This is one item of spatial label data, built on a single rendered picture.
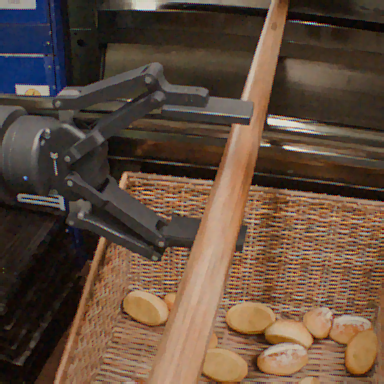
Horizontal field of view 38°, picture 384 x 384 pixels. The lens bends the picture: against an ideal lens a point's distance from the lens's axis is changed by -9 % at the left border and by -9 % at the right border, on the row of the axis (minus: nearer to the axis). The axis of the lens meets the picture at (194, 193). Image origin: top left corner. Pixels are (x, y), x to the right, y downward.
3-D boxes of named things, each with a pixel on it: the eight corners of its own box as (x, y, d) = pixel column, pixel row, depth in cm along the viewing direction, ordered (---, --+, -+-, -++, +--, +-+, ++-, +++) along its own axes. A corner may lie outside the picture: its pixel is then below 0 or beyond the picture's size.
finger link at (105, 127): (83, 146, 55) (74, 135, 54) (176, 86, 49) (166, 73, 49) (68, 168, 52) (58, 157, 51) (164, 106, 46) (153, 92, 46)
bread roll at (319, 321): (321, 346, 107) (342, 326, 106) (299, 323, 108) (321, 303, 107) (319, 336, 117) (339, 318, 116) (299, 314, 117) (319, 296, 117)
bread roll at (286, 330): (307, 358, 110) (316, 336, 113) (310, 341, 105) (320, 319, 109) (261, 345, 113) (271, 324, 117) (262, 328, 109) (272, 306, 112)
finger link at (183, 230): (164, 235, 54) (164, 241, 54) (243, 245, 53) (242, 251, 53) (172, 215, 56) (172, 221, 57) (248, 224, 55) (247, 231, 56)
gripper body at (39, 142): (29, 97, 55) (116, 101, 53) (39, 170, 60) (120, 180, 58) (-6, 134, 49) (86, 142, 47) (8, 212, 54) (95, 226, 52)
